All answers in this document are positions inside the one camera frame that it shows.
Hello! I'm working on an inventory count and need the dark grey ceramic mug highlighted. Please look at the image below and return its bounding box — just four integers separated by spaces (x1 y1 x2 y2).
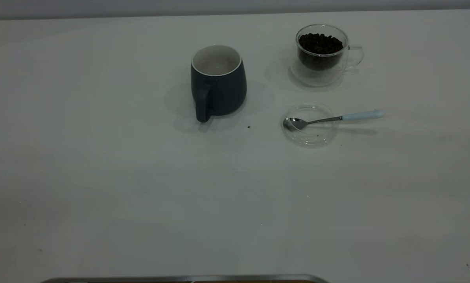
190 44 247 123

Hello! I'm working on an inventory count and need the metal spoon light blue handle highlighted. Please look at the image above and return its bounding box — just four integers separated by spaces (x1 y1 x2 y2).
283 110 385 132

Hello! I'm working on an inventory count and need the pile of coffee beans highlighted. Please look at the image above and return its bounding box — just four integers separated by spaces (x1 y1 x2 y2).
299 33 344 70

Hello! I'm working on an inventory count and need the clear glass saucer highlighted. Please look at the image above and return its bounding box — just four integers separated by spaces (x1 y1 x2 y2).
281 103 339 148

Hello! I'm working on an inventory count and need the clear glass cup with handle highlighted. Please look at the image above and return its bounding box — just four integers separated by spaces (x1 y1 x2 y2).
290 24 364 87

